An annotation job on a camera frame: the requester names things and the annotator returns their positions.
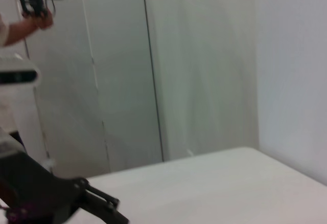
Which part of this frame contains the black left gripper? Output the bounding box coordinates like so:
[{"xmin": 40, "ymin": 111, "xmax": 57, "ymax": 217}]
[{"xmin": 0, "ymin": 151, "xmax": 130, "ymax": 224}]

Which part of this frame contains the person's bare forearm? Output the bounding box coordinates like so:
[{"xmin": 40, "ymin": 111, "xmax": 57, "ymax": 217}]
[{"xmin": 4, "ymin": 19, "xmax": 39, "ymax": 47}]

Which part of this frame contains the person's bare hand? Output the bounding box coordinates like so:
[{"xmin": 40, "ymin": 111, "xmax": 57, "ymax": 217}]
[{"xmin": 21, "ymin": 10, "xmax": 55, "ymax": 31}]

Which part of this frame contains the white robot head camera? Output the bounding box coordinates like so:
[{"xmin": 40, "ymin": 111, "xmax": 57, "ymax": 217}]
[{"xmin": 0, "ymin": 53, "xmax": 42, "ymax": 88}]

